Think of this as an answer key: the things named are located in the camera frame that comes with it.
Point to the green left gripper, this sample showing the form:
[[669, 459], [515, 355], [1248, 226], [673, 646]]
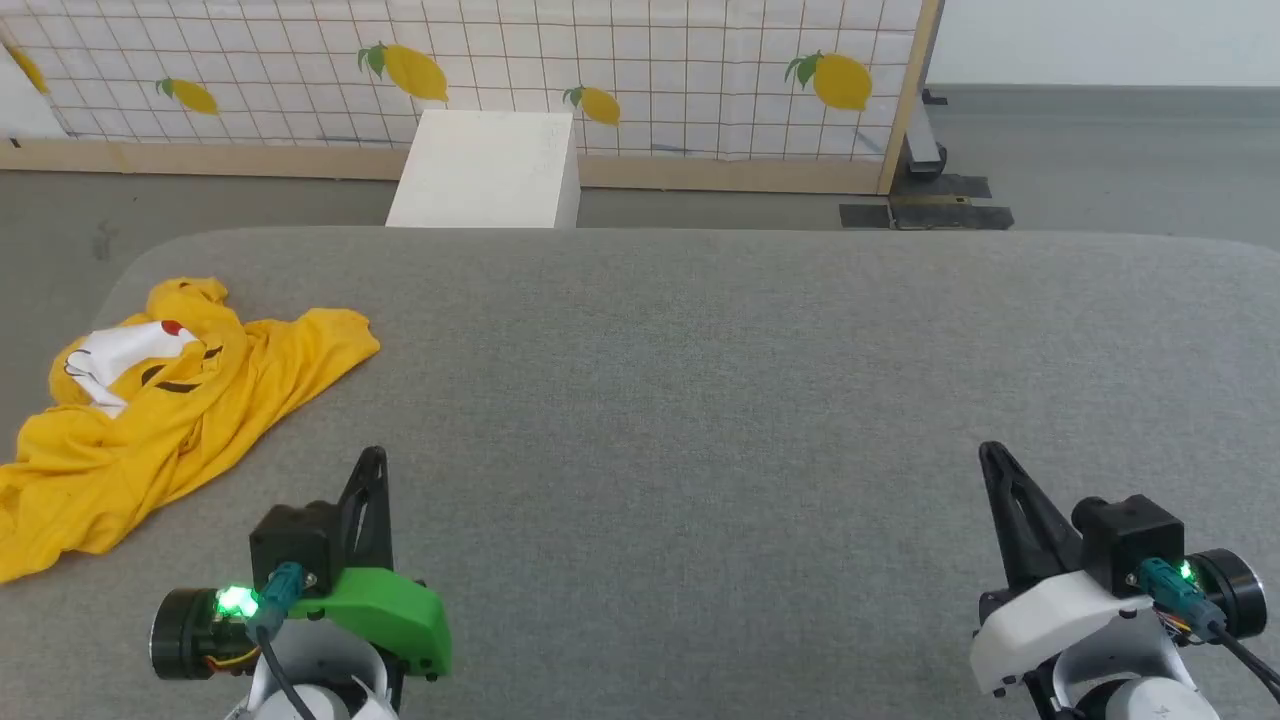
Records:
[[385, 610]]

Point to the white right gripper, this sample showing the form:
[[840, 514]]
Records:
[[1050, 625]]

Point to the yellow printed T-shirt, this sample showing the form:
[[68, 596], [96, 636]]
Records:
[[150, 440]]

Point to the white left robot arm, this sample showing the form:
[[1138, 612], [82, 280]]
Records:
[[310, 665]]

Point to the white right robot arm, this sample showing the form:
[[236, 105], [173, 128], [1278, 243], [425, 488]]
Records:
[[1130, 690]]

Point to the black floor mat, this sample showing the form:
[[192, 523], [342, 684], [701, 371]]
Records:
[[930, 213]]

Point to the white box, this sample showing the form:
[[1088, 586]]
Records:
[[490, 165]]

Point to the grey metal partition foot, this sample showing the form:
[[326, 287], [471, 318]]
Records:
[[924, 140]]

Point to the lemon print partition screen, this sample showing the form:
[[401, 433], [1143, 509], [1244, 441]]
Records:
[[680, 60]]

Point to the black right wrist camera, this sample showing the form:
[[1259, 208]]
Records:
[[1125, 540]]

